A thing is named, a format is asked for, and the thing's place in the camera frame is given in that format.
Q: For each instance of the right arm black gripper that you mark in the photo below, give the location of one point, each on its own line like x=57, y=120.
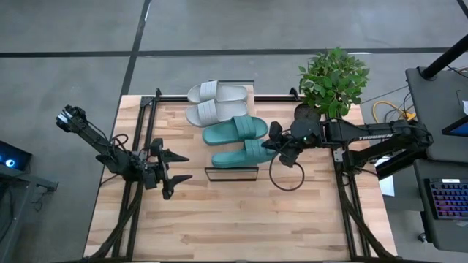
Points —
x=285, y=146

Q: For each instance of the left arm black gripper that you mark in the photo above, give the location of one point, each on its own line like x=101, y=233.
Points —
x=155, y=175

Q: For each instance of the teal green rubber slide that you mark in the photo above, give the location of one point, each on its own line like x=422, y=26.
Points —
x=245, y=155
x=237, y=129

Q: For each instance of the light grey rubber slide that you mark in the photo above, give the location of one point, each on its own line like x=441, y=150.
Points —
x=215, y=113
x=219, y=91

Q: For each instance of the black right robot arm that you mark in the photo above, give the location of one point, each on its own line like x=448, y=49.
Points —
x=365, y=137

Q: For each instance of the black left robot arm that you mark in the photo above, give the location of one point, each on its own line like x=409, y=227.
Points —
x=98, y=144

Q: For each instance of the green potted plant black pot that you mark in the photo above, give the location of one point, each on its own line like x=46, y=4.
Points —
x=332, y=84

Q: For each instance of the white paper sheet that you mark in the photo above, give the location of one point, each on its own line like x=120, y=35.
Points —
x=387, y=186

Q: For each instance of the dark metal cart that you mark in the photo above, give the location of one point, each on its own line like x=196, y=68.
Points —
x=22, y=179

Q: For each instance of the black device with blue light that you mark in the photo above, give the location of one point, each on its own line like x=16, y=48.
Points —
x=14, y=155

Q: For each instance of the backlit computer keyboard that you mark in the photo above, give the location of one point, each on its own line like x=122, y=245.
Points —
x=449, y=199

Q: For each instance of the blue lit tablet screen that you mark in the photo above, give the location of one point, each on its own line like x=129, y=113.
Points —
x=459, y=128

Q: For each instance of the dark grey keyboard desk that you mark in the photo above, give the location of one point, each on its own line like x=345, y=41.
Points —
x=438, y=233

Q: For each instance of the black aluminium rig frame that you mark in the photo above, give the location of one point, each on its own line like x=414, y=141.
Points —
x=274, y=98

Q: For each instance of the black round post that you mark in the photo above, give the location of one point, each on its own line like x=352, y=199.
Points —
x=444, y=56

